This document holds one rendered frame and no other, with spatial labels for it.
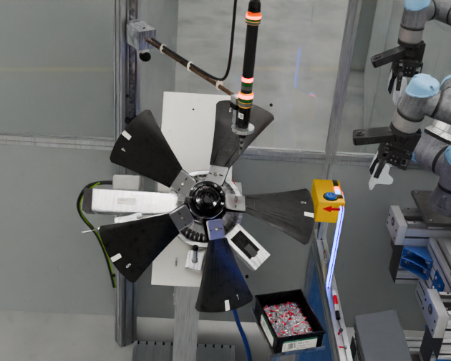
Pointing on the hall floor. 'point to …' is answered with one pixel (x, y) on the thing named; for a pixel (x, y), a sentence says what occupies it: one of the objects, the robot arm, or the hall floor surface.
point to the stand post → (185, 324)
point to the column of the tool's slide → (122, 86)
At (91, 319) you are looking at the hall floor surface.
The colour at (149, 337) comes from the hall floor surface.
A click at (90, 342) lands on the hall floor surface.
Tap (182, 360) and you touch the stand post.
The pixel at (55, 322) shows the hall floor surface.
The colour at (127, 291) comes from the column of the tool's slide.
